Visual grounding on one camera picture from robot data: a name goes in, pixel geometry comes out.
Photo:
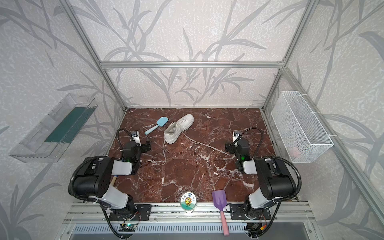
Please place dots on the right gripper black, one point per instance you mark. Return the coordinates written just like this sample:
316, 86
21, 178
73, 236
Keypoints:
236, 147

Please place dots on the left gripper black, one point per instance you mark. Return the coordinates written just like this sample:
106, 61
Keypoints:
141, 146

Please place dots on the white sneaker shoe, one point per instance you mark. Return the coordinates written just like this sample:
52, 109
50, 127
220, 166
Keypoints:
172, 133

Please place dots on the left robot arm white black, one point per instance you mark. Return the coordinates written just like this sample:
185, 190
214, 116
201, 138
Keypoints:
91, 181

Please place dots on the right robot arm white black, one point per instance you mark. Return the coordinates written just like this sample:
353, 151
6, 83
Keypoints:
279, 180

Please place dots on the light blue silicone spatula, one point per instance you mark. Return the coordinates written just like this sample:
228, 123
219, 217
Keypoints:
160, 123

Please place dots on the purple pink toy shovel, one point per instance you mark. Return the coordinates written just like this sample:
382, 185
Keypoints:
220, 202

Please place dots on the pink item in basket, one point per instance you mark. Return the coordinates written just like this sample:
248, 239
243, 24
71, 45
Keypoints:
295, 153

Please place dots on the green circuit board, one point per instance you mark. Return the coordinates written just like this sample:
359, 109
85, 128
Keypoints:
128, 227

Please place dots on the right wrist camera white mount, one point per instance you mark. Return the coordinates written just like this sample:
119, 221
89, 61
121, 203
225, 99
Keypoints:
236, 135

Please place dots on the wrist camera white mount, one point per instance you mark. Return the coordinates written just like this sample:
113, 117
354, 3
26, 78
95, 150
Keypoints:
236, 135
136, 137

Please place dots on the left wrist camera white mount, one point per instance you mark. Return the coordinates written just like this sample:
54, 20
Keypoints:
136, 137

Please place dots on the blue wooden handled spatula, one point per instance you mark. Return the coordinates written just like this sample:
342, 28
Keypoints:
113, 181

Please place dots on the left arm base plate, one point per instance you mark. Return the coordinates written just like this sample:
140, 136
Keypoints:
140, 212

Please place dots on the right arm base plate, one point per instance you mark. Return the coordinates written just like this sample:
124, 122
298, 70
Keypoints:
240, 211

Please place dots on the white wire mesh basket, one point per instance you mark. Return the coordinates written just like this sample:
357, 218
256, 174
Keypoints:
299, 126

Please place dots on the right circuit board with wires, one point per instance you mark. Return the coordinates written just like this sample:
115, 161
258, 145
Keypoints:
255, 227

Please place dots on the clear plastic wall tray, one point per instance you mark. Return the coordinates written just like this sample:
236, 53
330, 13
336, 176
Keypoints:
47, 142

